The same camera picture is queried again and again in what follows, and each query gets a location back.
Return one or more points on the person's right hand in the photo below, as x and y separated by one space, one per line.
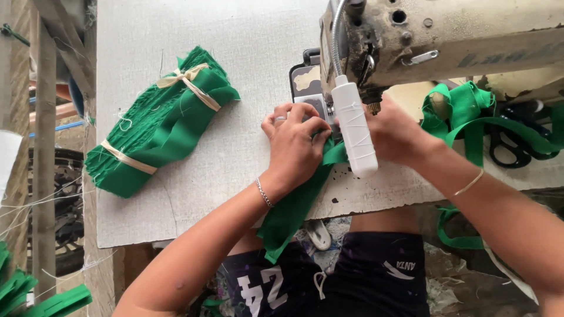
396 136

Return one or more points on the person's left hand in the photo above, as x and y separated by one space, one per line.
293 149

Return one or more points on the green fabric strip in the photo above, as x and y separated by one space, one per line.
293 215

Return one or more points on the white gooseneck lamp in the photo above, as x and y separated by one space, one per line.
354 127

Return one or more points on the heap of sewn green strips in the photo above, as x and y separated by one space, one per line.
467 114

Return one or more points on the thin gold bangle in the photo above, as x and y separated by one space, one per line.
470 182

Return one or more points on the white sandal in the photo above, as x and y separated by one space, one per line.
319 233

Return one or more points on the worn beige sewing machine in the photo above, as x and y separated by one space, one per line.
440 39

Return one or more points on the black scissors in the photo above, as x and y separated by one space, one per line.
511 147

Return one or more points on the cream fabric tie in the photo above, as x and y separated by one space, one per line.
127 159
194 86

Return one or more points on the hanging green strip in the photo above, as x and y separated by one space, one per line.
454 240

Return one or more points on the tied bundle of green strips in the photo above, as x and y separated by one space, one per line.
163 127

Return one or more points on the black printed shorts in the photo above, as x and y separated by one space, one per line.
365 277

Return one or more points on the small green fabric scrap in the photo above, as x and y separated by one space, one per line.
213 306

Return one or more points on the white cloth strip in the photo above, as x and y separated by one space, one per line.
511 275

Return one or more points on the black tyre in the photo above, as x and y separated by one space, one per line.
66 211

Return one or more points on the blue pipe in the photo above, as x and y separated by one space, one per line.
55 128

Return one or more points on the pile of green fabric pieces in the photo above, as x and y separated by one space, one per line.
26 295

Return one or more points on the wooden post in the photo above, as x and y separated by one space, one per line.
44 176

